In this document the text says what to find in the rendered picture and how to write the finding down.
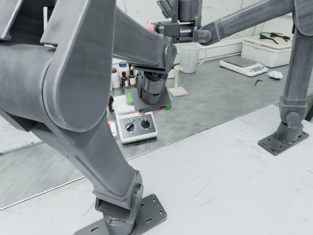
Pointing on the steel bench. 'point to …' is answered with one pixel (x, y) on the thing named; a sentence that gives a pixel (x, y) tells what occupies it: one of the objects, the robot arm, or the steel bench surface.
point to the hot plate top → (120, 100)
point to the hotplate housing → (136, 135)
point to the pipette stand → (177, 91)
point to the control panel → (138, 130)
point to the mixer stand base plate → (14, 137)
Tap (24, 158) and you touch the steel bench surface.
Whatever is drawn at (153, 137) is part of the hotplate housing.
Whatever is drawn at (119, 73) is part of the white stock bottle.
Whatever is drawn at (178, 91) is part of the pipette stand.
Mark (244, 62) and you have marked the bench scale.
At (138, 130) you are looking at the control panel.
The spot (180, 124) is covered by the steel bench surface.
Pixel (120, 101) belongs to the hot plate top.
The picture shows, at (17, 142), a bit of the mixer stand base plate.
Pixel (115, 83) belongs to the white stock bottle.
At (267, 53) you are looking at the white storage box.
